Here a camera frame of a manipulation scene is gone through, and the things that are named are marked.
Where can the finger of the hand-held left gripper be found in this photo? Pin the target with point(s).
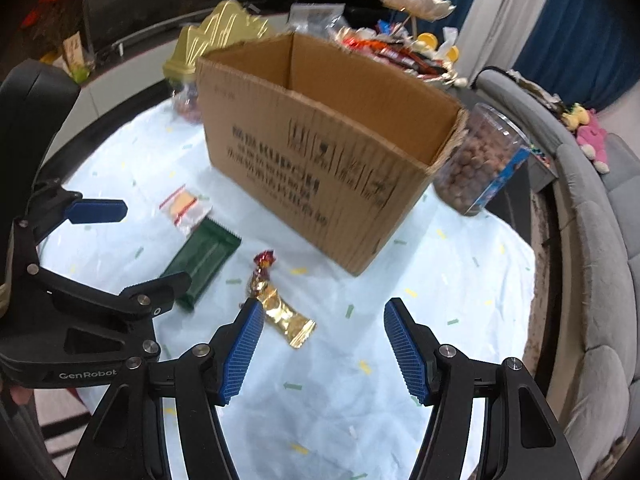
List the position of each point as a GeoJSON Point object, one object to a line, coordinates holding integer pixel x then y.
{"type": "Point", "coordinates": [97, 211]}
{"type": "Point", "coordinates": [160, 287]}

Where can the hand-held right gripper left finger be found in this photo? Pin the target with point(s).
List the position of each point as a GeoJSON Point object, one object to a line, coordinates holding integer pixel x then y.
{"type": "Point", "coordinates": [242, 350]}

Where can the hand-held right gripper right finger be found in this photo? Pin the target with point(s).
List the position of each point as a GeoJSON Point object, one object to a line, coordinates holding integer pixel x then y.
{"type": "Point", "coordinates": [407, 355]}

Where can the dark green snack packet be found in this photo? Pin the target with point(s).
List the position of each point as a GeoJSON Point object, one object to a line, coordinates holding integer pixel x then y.
{"type": "Point", "coordinates": [202, 260]}

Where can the gold snack bar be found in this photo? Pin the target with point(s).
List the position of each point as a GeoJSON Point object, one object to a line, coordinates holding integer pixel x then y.
{"type": "Point", "coordinates": [287, 317]}

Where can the brown cardboard box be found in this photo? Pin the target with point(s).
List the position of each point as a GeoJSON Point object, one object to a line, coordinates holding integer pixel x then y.
{"type": "Point", "coordinates": [300, 160]}

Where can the large pile of wrapped snacks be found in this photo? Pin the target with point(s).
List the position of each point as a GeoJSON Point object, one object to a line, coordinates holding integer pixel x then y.
{"type": "Point", "coordinates": [395, 52]}

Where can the person's left hand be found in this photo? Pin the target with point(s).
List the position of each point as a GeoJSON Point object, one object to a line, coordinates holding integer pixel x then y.
{"type": "Point", "coordinates": [21, 395]}

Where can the pale confetti print tablecloth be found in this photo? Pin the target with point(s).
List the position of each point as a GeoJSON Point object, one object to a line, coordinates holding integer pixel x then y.
{"type": "Point", "coordinates": [350, 360]}

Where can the yellow cracker clear packet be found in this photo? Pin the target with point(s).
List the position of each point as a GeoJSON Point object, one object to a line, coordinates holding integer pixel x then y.
{"type": "Point", "coordinates": [184, 207]}

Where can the red twisted candy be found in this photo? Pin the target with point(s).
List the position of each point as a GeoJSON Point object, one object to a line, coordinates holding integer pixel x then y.
{"type": "Point", "coordinates": [262, 262]}

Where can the grey curved sofa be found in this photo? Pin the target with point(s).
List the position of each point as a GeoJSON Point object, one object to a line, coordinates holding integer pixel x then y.
{"type": "Point", "coordinates": [600, 285]}

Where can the clear jar of brown nuts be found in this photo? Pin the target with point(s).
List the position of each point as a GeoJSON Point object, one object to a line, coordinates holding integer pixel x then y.
{"type": "Point", "coordinates": [475, 160]}

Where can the gold lid clear candy box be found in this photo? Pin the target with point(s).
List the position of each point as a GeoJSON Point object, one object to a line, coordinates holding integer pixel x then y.
{"type": "Point", "coordinates": [210, 30]}

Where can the small grey box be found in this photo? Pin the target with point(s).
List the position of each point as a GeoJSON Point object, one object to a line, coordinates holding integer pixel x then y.
{"type": "Point", "coordinates": [542, 167]}

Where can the pink plush toy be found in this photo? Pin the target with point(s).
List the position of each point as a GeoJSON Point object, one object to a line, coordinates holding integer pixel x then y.
{"type": "Point", "coordinates": [592, 140]}

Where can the clear pistachio nut container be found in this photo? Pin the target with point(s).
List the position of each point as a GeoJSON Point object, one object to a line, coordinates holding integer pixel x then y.
{"type": "Point", "coordinates": [312, 17]}

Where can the yellow plush toy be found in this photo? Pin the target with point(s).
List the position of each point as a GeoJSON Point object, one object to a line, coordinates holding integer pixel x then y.
{"type": "Point", "coordinates": [574, 115]}

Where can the folded patterned cloth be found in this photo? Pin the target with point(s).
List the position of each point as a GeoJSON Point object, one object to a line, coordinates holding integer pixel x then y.
{"type": "Point", "coordinates": [532, 90]}

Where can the white sheer curtain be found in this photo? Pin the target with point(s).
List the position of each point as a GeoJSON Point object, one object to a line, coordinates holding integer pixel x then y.
{"type": "Point", "coordinates": [500, 10]}

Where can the blue curtain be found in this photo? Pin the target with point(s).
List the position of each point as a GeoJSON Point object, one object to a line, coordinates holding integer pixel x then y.
{"type": "Point", "coordinates": [580, 20]}

